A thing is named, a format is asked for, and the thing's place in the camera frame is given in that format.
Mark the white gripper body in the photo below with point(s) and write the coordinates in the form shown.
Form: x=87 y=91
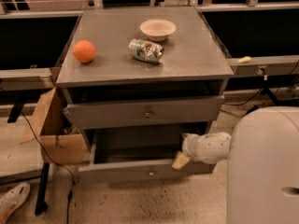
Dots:
x=189 y=146

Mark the grey drawer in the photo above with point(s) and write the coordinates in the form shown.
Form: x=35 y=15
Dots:
x=145 y=112
x=140 y=153

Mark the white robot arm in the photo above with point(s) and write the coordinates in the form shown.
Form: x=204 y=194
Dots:
x=262 y=155

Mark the grey top drawer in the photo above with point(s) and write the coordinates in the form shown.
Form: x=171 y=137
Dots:
x=145 y=112

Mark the grey drawer cabinet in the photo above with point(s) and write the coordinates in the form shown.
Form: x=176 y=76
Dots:
x=192 y=66

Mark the black table leg right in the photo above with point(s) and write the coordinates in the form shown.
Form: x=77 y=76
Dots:
x=266 y=91

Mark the black table leg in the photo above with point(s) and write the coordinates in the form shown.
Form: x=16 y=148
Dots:
x=266 y=91
x=41 y=205

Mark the crushed green soda can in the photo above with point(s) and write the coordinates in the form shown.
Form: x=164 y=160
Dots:
x=146 y=51

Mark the small yellow foam piece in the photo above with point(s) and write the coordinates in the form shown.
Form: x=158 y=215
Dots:
x=244 y=59

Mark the brown cardboard box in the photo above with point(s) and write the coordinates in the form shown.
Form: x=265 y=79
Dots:
x=49 y=126

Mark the orange fruit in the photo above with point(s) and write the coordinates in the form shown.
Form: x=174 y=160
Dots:
x=84 y=51

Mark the black table leg left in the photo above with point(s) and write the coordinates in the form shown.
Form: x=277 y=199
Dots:
x=41 y=205

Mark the white sneaker shoe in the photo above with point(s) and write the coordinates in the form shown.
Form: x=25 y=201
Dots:
x=13 y=200

